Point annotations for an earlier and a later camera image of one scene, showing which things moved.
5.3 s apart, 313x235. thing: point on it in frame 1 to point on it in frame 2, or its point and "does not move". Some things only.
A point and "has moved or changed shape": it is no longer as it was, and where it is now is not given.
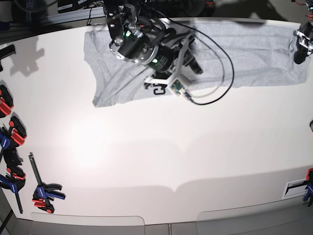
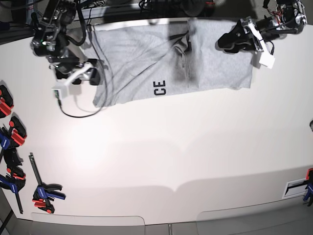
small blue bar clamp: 41,195 does not move
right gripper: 305,34 to 259,33
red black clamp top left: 6,102 does not move
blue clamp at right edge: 308,196 does not move
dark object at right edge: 311,125 does not move
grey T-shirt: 228,55 has moved or changed shape
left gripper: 181,42 to 72,68
